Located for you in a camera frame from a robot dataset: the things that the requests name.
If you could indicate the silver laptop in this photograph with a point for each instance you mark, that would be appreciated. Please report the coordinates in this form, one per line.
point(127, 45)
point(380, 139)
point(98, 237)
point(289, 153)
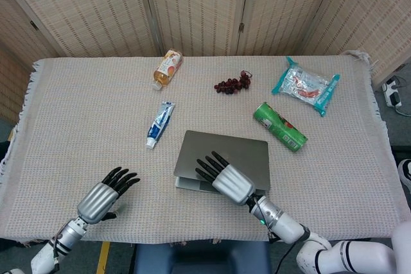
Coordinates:
point(239, 155)

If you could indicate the green chips can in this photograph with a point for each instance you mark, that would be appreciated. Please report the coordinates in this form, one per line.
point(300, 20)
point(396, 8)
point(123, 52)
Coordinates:
point(280, 126)

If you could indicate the blue white toothpaste tube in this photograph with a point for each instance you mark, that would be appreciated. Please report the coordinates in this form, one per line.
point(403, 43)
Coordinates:
point(160, 124)

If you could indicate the beige woven tablecloth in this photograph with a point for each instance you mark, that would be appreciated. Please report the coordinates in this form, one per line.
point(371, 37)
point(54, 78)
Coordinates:
point(80, 120)

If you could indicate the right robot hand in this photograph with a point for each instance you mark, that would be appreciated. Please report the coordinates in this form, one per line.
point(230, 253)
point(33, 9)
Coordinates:
point(226, 179)

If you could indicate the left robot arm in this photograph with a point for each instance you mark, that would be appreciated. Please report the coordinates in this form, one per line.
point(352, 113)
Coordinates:
point(56, 246)

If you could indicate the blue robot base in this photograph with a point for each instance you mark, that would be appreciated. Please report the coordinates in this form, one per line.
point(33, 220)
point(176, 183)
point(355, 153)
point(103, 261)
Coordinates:
point(201, 258)

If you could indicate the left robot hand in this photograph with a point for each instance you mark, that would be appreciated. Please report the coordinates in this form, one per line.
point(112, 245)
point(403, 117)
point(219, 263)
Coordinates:
point(102, 195)

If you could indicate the dark red grape bunch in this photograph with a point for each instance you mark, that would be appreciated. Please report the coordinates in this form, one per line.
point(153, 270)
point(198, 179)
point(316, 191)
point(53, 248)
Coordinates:
point(232, 83)

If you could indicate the orange juice bottle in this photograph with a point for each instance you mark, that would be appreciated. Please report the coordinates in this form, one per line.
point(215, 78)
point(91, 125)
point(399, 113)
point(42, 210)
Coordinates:
point(167, 69)

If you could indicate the yellow floor tape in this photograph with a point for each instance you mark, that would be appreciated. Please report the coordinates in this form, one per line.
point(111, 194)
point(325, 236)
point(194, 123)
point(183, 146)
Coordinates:
point(103, 258)

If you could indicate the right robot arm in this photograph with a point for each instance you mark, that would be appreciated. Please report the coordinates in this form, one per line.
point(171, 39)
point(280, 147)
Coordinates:
point(314, 242)

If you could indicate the teal clear snack packet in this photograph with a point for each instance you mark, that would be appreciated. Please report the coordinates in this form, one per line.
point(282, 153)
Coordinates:
point(306, 85)

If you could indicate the white power strip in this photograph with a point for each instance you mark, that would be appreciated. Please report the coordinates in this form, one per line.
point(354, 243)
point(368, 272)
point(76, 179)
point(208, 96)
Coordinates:
point(392, 91)

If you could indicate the white black sneaker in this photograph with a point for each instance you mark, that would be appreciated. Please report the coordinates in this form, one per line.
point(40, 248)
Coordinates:
point(405, 173)

